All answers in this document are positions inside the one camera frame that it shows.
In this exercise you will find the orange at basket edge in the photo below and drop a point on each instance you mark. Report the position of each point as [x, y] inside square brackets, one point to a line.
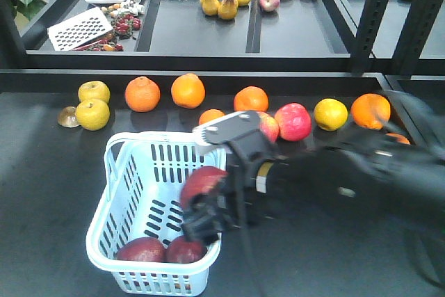
[188, 91]

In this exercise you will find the yellow apple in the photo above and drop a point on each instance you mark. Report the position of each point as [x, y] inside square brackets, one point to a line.
[94, 90]
[92, 114]

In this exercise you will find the pink red apple left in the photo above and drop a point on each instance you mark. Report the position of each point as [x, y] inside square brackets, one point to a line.
[269, 126]

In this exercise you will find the yellow apple front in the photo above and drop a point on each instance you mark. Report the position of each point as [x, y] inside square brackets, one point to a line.
[92, 114]

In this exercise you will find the small orange right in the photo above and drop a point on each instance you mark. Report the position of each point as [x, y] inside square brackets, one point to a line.
[399, 138]

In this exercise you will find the navel orange with knob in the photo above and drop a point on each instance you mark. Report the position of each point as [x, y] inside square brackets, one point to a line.
[142, 94]

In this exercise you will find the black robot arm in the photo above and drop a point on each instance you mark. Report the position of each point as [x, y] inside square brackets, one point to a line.
[359, 176]

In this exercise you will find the large navel orange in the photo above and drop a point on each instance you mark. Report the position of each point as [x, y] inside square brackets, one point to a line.
[371, 111]

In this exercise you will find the brown half fruit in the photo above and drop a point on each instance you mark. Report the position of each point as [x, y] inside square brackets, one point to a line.
[67, 117]

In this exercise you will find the dark red apple edge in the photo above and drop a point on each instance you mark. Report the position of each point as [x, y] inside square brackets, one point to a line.
[200, 181]

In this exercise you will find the yellow orange fruit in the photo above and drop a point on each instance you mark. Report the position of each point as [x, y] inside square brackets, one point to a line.
[330, 114]

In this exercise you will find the brown pear two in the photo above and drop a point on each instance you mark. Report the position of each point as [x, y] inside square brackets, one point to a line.
[228, 9]

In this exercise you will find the pink peach apple one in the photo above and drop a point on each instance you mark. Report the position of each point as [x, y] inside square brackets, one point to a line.
[269, 5]

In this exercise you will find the black wooden display stand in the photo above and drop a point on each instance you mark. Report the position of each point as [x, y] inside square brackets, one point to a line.
[52, 177]

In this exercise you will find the white small parts pile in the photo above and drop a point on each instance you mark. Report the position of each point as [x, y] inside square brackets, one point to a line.
[135, 1]

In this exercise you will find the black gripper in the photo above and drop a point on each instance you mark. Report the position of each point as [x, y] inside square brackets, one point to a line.
[257, 188]

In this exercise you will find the checkerboard calibration board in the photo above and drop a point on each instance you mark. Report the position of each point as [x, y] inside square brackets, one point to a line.
[78, 30]

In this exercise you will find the dark red apple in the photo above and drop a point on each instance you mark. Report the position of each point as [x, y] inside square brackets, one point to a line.
[182, 251]
[143, 249]

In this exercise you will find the small orange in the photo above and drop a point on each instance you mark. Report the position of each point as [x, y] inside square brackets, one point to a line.
[209, 115]
[399, 138]

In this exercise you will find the light blue plastic basket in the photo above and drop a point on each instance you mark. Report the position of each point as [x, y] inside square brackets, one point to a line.
[145, 173]

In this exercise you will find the brown pear one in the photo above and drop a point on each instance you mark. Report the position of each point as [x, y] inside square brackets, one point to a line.
[210, 7]

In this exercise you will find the pink red apple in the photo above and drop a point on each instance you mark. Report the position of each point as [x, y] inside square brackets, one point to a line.
[269, 126]
[294, 122]

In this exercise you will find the pink red apple right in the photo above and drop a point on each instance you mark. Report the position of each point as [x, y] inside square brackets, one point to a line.
[294, 122]

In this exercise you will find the large orange back left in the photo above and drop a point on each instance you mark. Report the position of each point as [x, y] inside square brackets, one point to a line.
[251, 98]

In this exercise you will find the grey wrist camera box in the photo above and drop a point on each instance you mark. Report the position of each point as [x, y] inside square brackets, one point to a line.
[236, 127]

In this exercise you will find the cherry tomato bunch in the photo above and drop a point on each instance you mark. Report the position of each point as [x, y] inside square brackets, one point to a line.
[125, 20]

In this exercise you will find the yellow apple back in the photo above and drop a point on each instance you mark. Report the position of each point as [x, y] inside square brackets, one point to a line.
[94, 90]

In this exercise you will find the small orange far left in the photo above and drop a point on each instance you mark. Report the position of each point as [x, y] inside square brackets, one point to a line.
[209, 115]

